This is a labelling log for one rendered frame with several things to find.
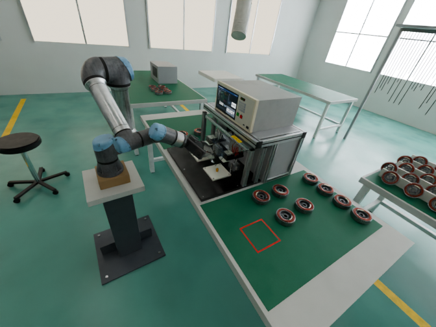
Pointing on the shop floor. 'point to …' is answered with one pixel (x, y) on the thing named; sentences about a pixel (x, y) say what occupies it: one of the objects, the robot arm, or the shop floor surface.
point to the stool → (20, 146)
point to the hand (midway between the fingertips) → (211, 153)
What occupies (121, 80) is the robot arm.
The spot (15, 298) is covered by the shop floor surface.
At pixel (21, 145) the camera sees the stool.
